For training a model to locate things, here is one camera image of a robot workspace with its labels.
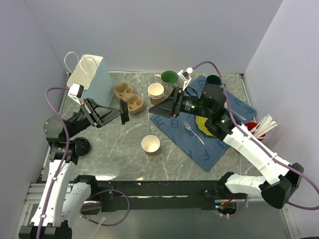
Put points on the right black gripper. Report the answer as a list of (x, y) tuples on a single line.
[(166, 107)]

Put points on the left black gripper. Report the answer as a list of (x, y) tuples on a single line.
[(97, 115)]

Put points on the stack of brown paper cups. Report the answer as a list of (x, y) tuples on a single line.
[(155, 92)]

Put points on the brown pulp cup carrier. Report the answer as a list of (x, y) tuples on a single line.
[(124, 91)]

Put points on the brown paper cup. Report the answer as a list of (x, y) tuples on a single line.
[(150, 145)]

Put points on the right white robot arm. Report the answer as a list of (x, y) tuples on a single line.
[(279, 179)]

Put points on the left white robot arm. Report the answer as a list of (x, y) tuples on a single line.
[(57, 211)]

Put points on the white mug green interior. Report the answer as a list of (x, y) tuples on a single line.
[(168, 80)]

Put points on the silver fork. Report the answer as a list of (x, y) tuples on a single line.
[(188, 127)]

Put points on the yellow dotted plate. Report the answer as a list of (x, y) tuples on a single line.
[(200, 121)]

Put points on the black lid stack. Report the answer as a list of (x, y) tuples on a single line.
[(83, 145)]

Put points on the dark green mug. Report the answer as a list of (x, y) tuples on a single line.
[(213, 79)]

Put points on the light blue paper bag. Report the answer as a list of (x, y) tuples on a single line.
[(92, 73)]

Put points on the blue alphabet cloth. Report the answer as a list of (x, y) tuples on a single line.
[(206, 155)]

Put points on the silver spoon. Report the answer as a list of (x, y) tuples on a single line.
[(238, 115)]

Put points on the red cup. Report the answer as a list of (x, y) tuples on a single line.
[(250, 126)]

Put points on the white paper-wrapped straws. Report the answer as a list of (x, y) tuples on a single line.
[(265, 125)]

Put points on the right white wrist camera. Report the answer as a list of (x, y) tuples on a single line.
[(185, 75)]

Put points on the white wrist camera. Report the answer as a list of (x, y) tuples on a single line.
[(185, 75), (75, 92)]

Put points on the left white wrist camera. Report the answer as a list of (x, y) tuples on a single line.
[(75, 92)]

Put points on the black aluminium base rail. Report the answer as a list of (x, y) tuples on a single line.
[(151, 195)]

